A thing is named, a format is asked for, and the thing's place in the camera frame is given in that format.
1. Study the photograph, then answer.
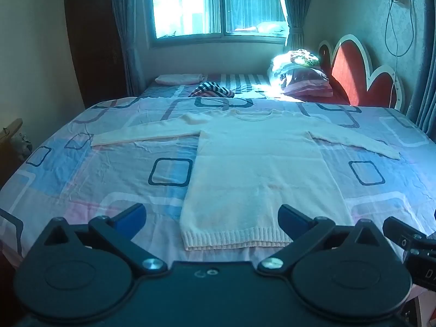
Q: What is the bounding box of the white plastic bag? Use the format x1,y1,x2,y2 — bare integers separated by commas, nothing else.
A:
256,21,288,34

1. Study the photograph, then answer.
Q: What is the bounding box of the striped bedsheet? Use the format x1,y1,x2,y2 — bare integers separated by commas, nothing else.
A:
140,72,307,103

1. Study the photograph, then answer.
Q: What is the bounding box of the white knit sweater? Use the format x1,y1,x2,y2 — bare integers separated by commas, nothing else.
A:
90,108,402,252

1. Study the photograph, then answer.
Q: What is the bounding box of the red headboard with white edge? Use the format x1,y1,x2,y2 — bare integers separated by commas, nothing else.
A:
317,34,406,111

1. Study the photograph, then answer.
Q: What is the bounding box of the window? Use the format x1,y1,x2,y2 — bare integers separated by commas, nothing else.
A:
146,0,290,41

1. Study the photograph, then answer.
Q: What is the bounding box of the blue curtain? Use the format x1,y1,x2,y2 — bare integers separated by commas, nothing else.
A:
405,41,436,133

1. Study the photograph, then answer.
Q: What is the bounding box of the pink striped pillow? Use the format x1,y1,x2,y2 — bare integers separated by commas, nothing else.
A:
283,80,334,98

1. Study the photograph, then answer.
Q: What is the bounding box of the square patterned bedsheet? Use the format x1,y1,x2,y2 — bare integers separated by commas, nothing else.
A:
0,95,436,273

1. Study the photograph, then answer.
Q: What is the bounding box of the pink folded cloth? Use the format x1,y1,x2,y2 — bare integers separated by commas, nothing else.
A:
155,73,205,86

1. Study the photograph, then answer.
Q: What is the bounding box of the black white red striped cloth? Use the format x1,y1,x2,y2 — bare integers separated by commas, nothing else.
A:
188,81,235,99

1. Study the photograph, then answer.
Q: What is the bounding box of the grey curtain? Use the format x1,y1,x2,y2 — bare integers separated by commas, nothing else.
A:
109,0,147,96
277,0,312,50

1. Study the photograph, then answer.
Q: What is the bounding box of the colourful crumpled cloth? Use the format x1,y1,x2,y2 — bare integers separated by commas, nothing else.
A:
289,49,321,67

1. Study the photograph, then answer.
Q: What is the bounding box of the hanging cable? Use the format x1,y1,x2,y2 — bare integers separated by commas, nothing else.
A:
384,0,417,87

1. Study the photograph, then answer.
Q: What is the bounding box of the dark wooden wardrobe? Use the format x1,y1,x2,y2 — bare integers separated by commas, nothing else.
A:
63,0,128,110

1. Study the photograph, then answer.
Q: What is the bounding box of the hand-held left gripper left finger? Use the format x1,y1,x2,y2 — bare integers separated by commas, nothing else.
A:
44,203,167,276

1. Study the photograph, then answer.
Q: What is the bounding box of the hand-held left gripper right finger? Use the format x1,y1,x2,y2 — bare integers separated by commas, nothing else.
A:
257,204,396,276

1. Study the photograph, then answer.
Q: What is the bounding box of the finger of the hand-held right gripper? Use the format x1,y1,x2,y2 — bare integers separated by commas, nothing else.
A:
382,216,428,247

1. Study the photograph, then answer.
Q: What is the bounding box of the wooden chair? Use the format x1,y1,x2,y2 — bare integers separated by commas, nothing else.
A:
0,119,33,164

